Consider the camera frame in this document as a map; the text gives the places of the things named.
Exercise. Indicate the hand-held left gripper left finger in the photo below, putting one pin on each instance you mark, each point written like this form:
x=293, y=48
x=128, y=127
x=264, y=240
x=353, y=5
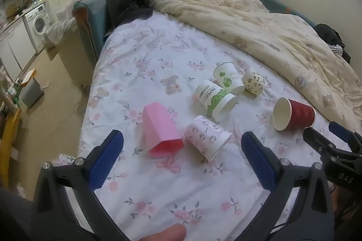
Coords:
x=105, y=163

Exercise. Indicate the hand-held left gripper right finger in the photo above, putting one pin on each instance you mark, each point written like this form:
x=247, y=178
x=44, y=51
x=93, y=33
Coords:
x=258, y=164

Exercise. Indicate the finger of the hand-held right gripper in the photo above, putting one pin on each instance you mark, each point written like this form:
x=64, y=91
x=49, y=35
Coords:
x=318, y=139
x=342, y=131

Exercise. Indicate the red ribbed paper cup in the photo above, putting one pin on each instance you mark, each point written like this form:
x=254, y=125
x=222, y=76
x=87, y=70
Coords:
x=295, y=115

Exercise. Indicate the pink cartoon print paper cup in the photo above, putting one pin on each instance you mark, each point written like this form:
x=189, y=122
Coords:
x=205, y=136

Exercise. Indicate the pink plastic cup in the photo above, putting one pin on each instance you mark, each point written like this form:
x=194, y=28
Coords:
x=161, y=130

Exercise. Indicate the tall green white paper cup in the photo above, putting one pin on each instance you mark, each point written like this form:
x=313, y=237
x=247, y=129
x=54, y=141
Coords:
x=213, y=98

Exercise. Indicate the yellow bear print paper cup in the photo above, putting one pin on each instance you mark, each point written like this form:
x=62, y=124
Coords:
x=254, y=82

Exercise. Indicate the small green white paper cup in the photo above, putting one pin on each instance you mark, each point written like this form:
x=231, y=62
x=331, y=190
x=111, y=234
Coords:
x=227, y=78

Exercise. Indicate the person's left hand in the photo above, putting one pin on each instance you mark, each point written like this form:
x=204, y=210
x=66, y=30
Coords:
x=165, y=234

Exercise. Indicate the small floral box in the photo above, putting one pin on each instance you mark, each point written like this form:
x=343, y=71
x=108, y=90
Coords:
x=66, y=159

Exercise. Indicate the striped garment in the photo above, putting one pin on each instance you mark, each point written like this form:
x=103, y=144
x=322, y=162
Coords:
x=338, y=50

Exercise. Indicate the black garment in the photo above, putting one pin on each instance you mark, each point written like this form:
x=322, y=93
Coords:
x=330, y=34

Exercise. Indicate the yellow stool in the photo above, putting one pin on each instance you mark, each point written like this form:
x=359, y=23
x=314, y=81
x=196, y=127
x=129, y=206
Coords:
x=10, y=130

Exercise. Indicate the grey trash bin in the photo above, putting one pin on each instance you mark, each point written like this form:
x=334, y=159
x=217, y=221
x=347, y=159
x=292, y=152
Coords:
x=31, y=92

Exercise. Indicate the orange cardboard box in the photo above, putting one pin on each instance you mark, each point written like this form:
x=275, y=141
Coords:
x=27, y=76

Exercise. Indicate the cream bear print blanket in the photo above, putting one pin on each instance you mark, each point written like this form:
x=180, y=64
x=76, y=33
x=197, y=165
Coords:
x=268, y=28

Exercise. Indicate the teal armchair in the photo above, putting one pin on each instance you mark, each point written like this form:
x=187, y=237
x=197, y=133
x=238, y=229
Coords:
x=90, y=23

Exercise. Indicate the striped towel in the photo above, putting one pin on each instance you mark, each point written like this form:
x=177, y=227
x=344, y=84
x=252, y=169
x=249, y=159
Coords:
x=60, y=29

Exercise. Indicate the white kitchen cabinet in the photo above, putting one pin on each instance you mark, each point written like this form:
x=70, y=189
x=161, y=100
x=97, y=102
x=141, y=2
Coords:
x=14, y=44

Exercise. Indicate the white washing machine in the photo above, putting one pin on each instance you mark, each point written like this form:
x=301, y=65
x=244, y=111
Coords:
x=38, y=20

